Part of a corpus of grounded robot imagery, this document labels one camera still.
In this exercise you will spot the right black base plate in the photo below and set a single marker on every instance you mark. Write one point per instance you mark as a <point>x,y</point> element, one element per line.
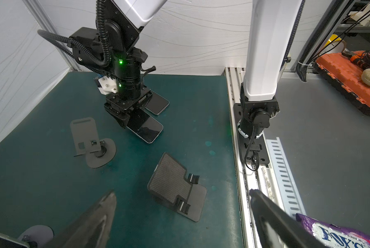
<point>258,145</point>

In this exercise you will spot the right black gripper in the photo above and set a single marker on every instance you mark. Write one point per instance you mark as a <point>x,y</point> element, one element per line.
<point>120,109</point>

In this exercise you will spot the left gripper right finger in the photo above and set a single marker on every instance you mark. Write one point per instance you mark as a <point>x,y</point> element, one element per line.
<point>275,227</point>

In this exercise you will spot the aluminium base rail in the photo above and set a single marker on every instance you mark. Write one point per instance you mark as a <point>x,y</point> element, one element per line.
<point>246,179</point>

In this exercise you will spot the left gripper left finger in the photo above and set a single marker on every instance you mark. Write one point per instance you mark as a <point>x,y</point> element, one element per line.
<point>92,229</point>

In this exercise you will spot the white vent grille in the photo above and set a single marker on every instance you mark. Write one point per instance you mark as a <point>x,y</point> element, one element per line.
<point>287,188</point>

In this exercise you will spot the pink snack bag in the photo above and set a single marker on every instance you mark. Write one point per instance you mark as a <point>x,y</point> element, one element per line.
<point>333,236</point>

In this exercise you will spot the orange tool case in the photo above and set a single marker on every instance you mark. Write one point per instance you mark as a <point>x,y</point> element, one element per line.
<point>346,77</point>

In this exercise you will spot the front right folding stand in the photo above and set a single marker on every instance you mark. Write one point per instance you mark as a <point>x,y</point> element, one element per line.
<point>177,190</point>

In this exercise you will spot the round stand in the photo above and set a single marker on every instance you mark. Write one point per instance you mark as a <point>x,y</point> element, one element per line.
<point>97,152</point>
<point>37,236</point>

